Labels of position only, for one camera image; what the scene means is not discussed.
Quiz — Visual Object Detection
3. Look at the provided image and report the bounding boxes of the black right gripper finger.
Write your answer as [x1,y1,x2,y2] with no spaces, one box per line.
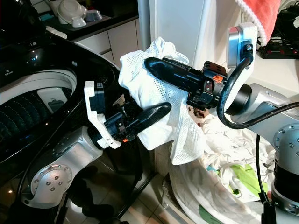
[143,56,205,92]

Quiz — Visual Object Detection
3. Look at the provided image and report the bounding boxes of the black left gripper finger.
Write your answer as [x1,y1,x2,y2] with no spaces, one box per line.
[123,103,172,140]

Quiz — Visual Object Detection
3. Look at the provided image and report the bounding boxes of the white mesh garment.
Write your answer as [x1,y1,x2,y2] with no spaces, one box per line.
[118,36,207,167]

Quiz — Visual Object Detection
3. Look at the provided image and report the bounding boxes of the white refrigerator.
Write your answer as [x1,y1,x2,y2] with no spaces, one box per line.
[137,0,240,63]

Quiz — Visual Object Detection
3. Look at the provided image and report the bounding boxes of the white kitchen cabinet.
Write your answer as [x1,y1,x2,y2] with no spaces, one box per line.
[75,19,141,67]

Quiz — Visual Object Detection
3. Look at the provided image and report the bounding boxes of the black ribbed washer drum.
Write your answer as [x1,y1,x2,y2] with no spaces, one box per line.
[0,85,75,143]

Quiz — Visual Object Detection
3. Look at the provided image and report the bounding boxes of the black power strip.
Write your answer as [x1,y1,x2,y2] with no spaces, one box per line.
[258,8,299,60]

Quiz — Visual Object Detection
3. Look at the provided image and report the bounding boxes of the red towel with white trim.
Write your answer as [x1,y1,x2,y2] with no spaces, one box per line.
[235,0,284,46]

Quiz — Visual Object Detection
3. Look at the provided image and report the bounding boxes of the grey plastic container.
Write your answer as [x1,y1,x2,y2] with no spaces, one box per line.
[85,9,104,23]

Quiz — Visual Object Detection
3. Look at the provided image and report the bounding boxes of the green cloth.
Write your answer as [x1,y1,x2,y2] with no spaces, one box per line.
[221,163,270,197]

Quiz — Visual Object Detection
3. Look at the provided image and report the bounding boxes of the white laundry pile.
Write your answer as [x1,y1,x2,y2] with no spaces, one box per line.
[163,110,277,224]

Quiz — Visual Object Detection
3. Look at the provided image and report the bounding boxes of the small white bowl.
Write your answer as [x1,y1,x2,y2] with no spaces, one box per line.
[70,17,87,28]

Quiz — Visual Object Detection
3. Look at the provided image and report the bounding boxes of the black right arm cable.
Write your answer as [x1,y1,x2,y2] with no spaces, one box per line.
[216,43,299,204]

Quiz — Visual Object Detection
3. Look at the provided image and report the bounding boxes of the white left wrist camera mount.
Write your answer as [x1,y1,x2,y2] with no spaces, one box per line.
[84,80,121,149]

